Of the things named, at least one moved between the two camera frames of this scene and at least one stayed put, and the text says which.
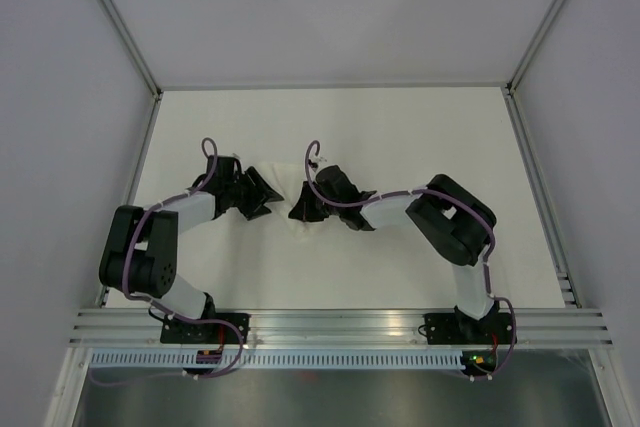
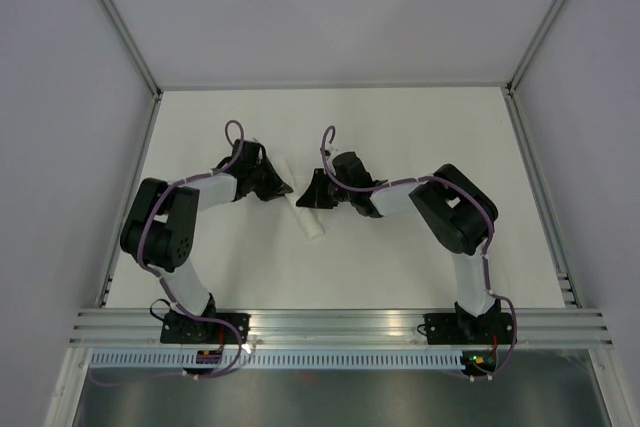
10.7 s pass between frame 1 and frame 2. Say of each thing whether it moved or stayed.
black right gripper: moved
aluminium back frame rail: stayed
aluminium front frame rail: stayed
